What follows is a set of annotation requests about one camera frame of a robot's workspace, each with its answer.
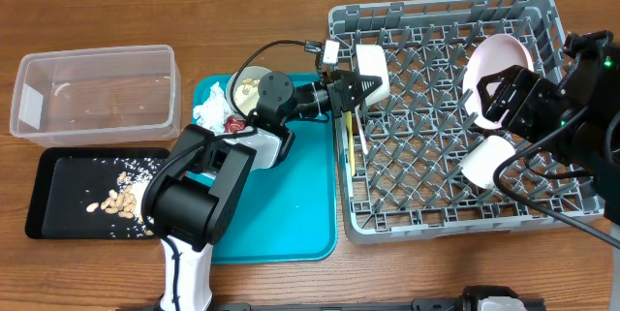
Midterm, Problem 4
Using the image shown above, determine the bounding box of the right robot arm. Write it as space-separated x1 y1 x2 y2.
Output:
477 30 619 248

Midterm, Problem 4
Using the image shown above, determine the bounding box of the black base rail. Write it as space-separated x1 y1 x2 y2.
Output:
115 284 548 311

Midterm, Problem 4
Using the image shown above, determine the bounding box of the clear plastic bin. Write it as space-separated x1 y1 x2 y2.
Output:
9 45 182 147

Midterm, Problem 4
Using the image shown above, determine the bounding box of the pink round plate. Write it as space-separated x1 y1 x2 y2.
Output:
461 34 534 130

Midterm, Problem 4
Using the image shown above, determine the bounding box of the green bowl with nuts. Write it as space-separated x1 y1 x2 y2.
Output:
355 44 390 107

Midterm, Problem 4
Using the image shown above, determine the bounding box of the yellow plastic spoon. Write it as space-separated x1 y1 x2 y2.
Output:
345 111 356 178

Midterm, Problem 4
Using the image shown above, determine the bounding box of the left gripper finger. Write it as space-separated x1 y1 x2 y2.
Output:
356 75 383 92
346 89 372 112

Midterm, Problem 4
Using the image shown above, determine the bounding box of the teal plastic tray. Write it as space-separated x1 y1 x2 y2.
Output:
186 72 339 265

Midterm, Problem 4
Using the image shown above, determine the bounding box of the grey bowl with rice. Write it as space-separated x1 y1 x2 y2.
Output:
226 66 270 116

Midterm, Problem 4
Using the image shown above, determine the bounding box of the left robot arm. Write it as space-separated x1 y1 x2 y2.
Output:
141 70 386 310

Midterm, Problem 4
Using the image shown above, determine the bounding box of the black plastic tray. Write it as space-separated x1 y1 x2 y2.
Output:
24 147 170 240

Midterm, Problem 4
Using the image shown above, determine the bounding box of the red snack wrapper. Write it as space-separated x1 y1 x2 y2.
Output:
224 116 246 133

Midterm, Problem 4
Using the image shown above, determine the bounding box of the crumpled white napkin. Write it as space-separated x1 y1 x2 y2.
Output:
193 82 233 134

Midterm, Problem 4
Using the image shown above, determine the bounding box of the grey dishwasher rack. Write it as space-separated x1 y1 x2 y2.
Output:
327 0 618 245

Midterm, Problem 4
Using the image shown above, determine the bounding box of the white cup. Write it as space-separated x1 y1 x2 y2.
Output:
459 136 515 189

